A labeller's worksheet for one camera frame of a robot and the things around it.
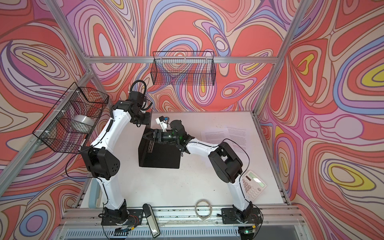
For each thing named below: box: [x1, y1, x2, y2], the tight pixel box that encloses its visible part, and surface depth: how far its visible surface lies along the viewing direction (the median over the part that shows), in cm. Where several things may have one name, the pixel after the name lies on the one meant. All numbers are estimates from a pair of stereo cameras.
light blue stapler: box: [88, 178, 100, 209], surface depth 78 cm
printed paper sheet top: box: [200, 128, 233, 145], surface depth 107 cm
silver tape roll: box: [72, 114, 95, 126], surface depth 75 cm
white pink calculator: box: [242, 170, 267, 202], surface depth 82 cm
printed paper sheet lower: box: [227, 126, 250, 154], surface depth 109 cm
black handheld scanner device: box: [142, 203, 161, 238], surface depth 71 cm
